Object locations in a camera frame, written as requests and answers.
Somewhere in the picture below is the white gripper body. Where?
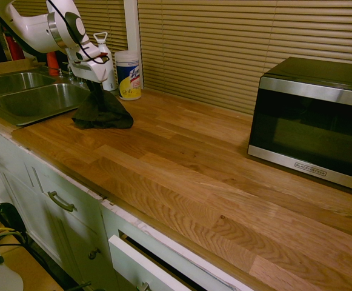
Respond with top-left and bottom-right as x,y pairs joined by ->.
66,42 -> 110,84

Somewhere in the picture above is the stainless steel sink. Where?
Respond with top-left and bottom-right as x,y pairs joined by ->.
0,72 -> 91,127

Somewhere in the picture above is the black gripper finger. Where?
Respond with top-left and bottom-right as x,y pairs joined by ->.
95,81 -> 106,106
86,80 -> 99,104

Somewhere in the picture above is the red fire extinguisher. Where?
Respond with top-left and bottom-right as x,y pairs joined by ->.
2,26 -> 26,61

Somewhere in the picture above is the black steel microwave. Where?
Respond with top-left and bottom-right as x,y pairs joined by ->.
247,56 -> 352,195

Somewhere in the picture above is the white kitchen cabinet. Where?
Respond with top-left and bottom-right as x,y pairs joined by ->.
0,118 -> 246,291

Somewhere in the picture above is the disinfecting wipes canister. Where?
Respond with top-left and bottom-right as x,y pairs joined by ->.
115,50 -> 142,101

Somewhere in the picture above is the orange soap bottle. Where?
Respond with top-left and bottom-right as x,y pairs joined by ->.
47,51 -> 59,77

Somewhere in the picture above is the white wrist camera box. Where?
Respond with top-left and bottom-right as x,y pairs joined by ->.
75,45 -> 110,66

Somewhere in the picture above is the chrome faucet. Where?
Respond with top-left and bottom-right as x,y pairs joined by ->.
59,60 -> 87,87

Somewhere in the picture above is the narrow tan window blind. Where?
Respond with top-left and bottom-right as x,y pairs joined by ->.
12,0 -> 125,52

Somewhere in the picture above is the white water bottle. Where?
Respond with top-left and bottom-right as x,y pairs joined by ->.
93,32 -> 118,92

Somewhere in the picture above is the curved metal cabinet handle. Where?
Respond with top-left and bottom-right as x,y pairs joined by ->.
47,190 -> 76,212

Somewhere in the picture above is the yellow cable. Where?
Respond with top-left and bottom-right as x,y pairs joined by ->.
0,227 -> 22,241

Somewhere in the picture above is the black metal stand frame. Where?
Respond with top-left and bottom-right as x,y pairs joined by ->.
0,202 -> 28,247

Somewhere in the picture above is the dark green cloth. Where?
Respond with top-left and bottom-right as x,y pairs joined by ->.
71,89 -> 134,130

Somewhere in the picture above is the white open drawer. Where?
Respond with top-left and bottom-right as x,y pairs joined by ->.
108,235 -> 196,291

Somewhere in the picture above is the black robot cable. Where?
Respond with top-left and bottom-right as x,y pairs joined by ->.
47,0 -> 108,65

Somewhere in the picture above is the wide tan window blind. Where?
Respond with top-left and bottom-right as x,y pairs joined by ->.
138,0 -> 352,116

